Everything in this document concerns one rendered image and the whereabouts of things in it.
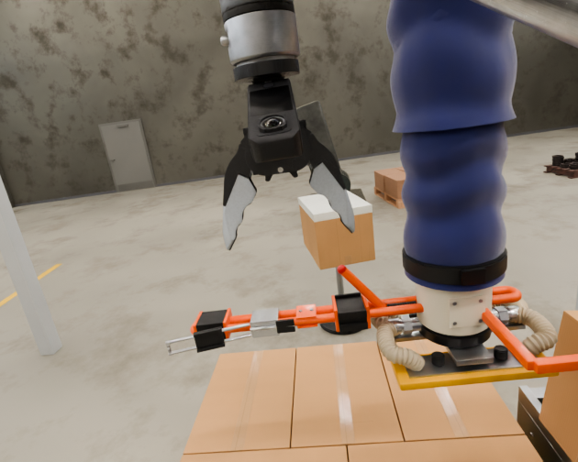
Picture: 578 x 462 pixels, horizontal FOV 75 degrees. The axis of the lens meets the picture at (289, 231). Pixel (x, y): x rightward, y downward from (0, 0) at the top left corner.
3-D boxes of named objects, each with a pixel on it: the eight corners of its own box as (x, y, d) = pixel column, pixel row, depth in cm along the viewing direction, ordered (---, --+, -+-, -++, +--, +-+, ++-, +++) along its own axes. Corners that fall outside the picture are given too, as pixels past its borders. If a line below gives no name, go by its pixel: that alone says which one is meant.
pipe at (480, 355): (497, 302, 106) (497, 283, 104) (554, 357, 82) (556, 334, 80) (375, 314, 108) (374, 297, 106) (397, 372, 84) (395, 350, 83)
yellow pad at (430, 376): (532, 348, 91) (533, 331, 89) (560, 377, 81) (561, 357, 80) (390, 363, 93) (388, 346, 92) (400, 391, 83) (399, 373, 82)
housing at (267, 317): (281, 322, 99) (279, 306, 98) (280, 335, 93) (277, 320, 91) (255, 324, 100) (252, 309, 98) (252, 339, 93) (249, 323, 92)
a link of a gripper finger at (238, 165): (250, 214, 45) (283, 148, 42) (249, 219, 43) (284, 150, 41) (213, 196, 44) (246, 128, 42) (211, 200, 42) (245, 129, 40)
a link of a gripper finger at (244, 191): (234, 237, 50) (266, 176, 47) (228, 253, 44) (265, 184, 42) (212, 227, 49) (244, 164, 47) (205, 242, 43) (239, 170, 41)
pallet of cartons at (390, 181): (450, 202, 596) (450, 174, 583) (390, 210, 600) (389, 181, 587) (422, 186, 724) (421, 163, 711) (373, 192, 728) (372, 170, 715)
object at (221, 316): (234, 324, 101) (230, 307, 99) (228, 339, 94) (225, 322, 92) (203, 327, 101) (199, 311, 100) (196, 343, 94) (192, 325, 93)
